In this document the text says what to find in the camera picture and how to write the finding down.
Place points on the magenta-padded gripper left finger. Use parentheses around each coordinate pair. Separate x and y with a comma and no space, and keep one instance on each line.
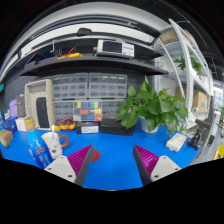
(61,166)

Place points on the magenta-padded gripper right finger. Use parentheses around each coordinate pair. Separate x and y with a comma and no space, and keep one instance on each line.
(163,166)

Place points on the blue drink bottle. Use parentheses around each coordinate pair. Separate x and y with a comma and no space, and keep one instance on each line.
(38,150)

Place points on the white power adapter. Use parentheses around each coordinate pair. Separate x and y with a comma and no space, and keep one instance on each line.
(176,141)

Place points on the white spoon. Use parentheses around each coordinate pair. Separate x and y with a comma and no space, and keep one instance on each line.
(53,131)

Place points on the yellow multimeter with red leads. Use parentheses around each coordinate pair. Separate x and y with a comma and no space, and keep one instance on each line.
(65,126)

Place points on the black box with white label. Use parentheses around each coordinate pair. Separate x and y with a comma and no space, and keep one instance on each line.
(87,128)

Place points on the black stand device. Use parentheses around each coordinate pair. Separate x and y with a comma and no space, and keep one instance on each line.
(200,131)

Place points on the tan tape roll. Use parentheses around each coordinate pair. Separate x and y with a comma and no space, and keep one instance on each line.
(29,123)

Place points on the black speaker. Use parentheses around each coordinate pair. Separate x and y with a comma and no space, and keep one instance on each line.
(42,113)

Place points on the colourful parts organizer box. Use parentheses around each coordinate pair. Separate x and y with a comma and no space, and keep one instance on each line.
(88,111)

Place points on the potted green plant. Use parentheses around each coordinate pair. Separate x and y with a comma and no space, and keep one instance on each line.
(150,106)

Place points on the black flat case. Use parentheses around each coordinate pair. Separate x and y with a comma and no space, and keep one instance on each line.
(115,128)

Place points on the brown cardboard box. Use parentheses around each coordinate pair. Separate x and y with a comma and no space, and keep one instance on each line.
(5,137)

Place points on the blue box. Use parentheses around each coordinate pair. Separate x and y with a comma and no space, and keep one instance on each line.
(10,125)

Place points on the dark grey box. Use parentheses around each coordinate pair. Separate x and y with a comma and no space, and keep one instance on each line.
(21,106)

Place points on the beige dotted open box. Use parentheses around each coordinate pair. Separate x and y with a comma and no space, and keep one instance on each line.
(31,100)

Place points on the purple bag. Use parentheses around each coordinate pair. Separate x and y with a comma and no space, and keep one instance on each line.
(13,108)

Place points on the white shelf unit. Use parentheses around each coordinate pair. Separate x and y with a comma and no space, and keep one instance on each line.
(189,73)

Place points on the yellow tool with red leads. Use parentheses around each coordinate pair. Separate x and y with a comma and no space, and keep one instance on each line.
(70,55)

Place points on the white oscilloscope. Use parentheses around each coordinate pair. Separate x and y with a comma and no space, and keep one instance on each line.
(113,47)

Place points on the black rounded device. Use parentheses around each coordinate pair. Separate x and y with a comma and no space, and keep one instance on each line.
(84,32)

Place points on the black wall shelf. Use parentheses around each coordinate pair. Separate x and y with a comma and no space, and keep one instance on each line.
(93,64)

